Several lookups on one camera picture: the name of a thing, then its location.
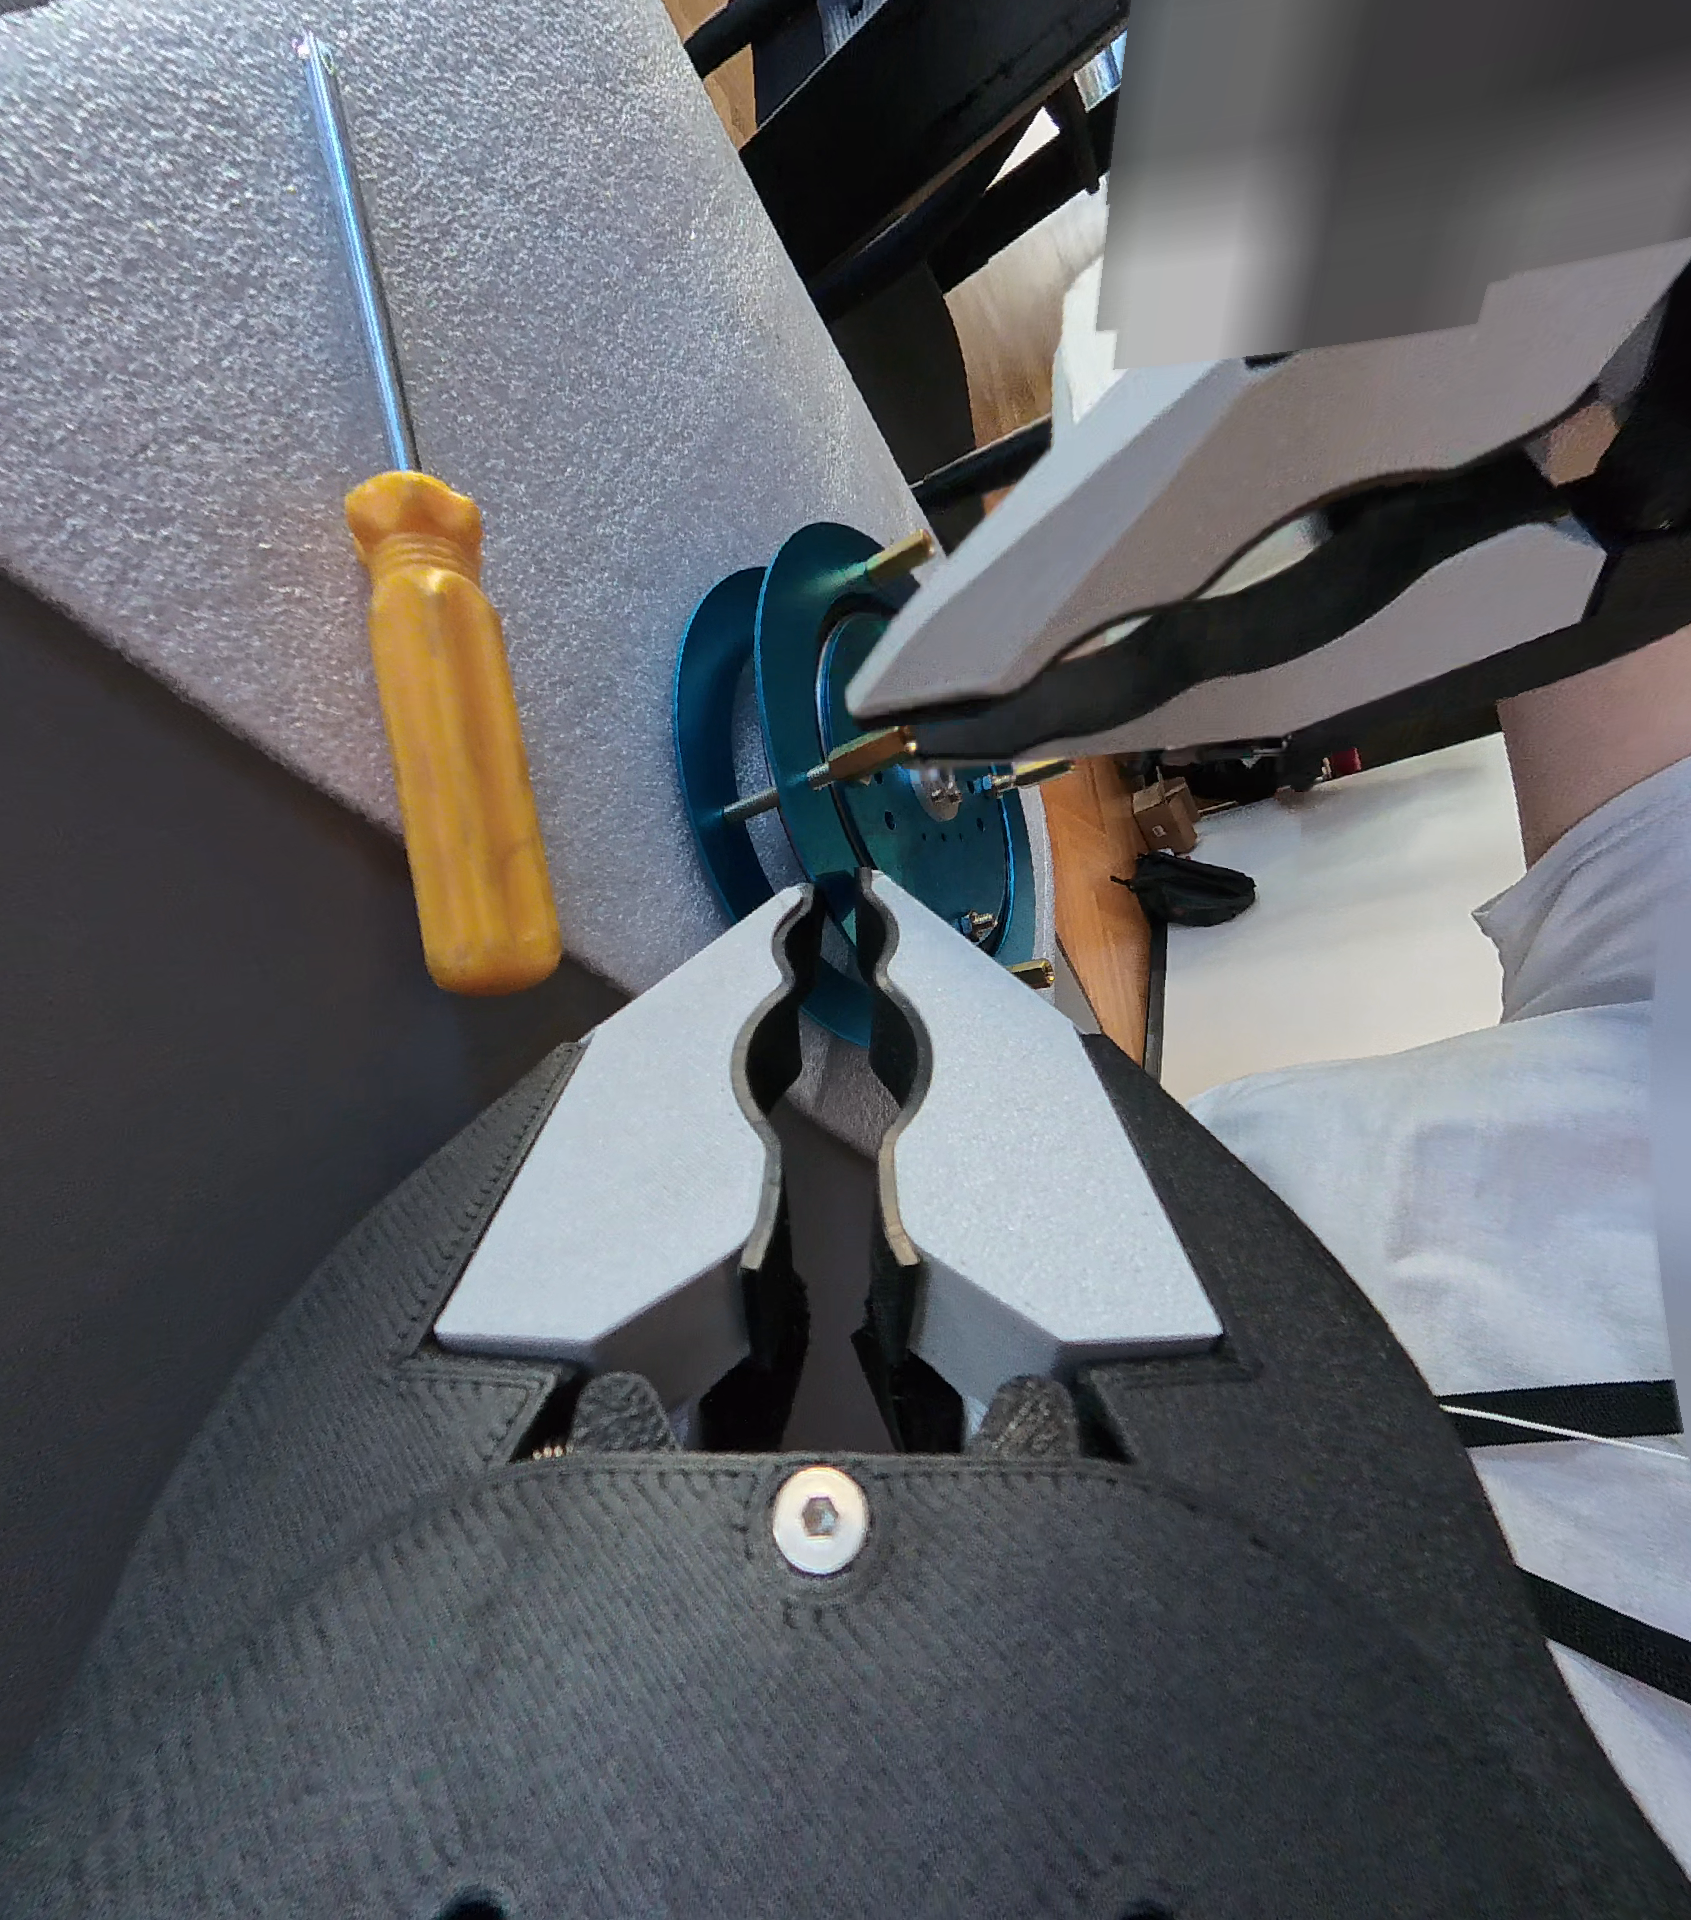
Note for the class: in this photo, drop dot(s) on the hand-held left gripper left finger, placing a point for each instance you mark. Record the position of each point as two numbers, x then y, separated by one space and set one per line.
607 1200

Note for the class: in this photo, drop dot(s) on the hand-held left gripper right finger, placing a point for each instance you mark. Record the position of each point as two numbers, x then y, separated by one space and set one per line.
1057 1200

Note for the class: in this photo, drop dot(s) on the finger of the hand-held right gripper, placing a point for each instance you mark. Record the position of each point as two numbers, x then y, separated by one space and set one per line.
1161 495
1431 631

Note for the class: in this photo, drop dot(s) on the blue round metal turntable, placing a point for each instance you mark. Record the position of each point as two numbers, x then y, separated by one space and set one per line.
937 871

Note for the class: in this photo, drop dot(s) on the person's right forearm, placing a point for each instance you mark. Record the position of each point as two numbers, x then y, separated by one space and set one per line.
1626 751

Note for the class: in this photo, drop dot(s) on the dark grey desk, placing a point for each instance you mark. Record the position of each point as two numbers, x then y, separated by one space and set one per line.
111 1051

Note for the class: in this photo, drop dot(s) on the white foam sheet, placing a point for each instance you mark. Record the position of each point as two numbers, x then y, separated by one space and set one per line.
111 301

